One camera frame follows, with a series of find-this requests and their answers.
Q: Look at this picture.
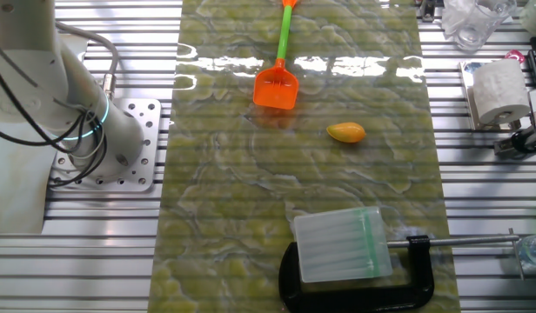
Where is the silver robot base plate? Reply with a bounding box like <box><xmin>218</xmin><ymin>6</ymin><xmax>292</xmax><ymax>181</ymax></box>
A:
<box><xmin>48</xmin><ymin>97</ymin><xmax>163</xmax><ymax>193</ymax></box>

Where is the thick grey base cable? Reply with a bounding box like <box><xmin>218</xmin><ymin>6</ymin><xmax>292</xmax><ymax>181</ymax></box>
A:
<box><xmin>54</xmin><ymin>21</ymin><xmax>120</xmax><ymax>102</ymax></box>

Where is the clear water bottle blue cap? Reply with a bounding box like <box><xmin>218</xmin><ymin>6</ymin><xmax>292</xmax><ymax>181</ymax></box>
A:
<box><xmin>514</xmin><ymin>232</ymin><xmax>536</xmax><ymax>276</ymax></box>

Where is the yellow toy mango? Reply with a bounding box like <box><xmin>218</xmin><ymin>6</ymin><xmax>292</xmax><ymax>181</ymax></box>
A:
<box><xmin>326</xmin><ymin>122</ymin><xmax>367</xmax><ymax>144</ymax></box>

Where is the small dark metal bracket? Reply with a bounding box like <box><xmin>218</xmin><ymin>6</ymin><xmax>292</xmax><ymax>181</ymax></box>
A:
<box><xmin>417</xmin><ymin>0</ymin><xmax>439</xmax><ymax>23</ymax></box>

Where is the pale round container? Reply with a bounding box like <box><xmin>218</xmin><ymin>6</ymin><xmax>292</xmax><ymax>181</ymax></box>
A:
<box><xmin>519</xmin><ymin>0</ymin><xmax>536</xmax><ymax>38</ymax></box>

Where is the orange green toy shovel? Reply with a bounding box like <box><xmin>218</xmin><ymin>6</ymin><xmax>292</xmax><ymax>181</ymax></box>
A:
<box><xmin>252</xmin><ymin>0</ymin><xmax>300</xmax><ymax>110</ymax></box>

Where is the translucent plastic box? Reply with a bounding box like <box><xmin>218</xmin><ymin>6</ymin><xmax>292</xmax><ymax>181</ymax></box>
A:
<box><xmin>292</xmin><ymin>205</ymin><xmax>394</xmax><ymax>284</ymax></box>

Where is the pink plastic object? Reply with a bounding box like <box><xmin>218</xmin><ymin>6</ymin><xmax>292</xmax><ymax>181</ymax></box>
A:
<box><xmin>504</xmin><ymin>49</ymin><xmax>526</xmax><ymax>65</ymax></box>

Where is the black base cable bundle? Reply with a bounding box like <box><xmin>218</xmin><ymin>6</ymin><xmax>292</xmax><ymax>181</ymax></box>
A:
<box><xmin>0</xmin><ymin>34</ymin><xmax>109</xmax><ymax>189</ymax></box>

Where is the black C-clamp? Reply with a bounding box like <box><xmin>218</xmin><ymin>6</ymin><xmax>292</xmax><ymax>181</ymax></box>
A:
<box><xmin>278</xmin><ymin>228</ymin><xmax>526</xmax><ymax>313</ymax></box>

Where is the green marble pattern mat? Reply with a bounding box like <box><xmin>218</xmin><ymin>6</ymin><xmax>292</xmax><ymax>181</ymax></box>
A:
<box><xmin>146</xmin><ymin>0</ymin><xmax>461</xmax><ymax>313</ymax></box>

